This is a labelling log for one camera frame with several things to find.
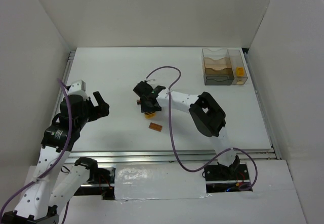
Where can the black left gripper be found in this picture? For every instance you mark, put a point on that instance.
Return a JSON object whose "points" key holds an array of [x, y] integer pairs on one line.
{"points": [[95, 108]]}

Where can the clear narrow sorting bin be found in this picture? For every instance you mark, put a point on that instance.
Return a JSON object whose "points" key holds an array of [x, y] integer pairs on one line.
{"points": [[236, 61]]}

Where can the yellow butterfly lego brick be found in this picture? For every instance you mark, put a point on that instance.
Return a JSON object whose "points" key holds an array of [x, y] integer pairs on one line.
{"points": [[240, 72]]}

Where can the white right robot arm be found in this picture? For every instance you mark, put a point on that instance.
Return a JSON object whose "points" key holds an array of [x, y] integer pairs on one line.
{"points": [[206, 113]]}

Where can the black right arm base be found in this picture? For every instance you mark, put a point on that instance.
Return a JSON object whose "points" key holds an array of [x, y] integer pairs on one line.
{"points": [[221, 173]]}

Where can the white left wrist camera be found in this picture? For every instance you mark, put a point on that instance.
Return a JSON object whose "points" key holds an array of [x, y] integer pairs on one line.
{"points": [[77, 88]]}

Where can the clear stepped sorting container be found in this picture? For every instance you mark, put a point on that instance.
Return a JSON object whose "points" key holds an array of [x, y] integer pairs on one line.
{"points": [[217, 68]]}

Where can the white foil cover panel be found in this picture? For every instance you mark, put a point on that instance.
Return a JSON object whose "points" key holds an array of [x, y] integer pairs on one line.
{"points": [[157, 181]]}

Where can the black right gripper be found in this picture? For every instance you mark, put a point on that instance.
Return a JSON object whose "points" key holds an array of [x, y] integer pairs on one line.
{"points": [[148, 103]]}

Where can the orange-brown lego plate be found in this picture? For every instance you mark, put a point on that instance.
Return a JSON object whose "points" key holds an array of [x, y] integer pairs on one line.
{"points": [[155, 127]]}

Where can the yellow striped lego brick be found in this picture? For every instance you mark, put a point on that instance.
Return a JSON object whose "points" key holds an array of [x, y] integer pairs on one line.
{"points": [[148, 115]]}

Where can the aluminium table edge rail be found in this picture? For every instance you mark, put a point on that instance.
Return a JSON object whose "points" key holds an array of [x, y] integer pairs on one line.
{"points": [[132, 157]]}

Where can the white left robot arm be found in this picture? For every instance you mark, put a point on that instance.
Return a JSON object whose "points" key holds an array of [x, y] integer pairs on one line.
{"points": [[43, 200]]}

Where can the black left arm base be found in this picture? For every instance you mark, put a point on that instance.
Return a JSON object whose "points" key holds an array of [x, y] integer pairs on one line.
{"points": [[102, 185]]}

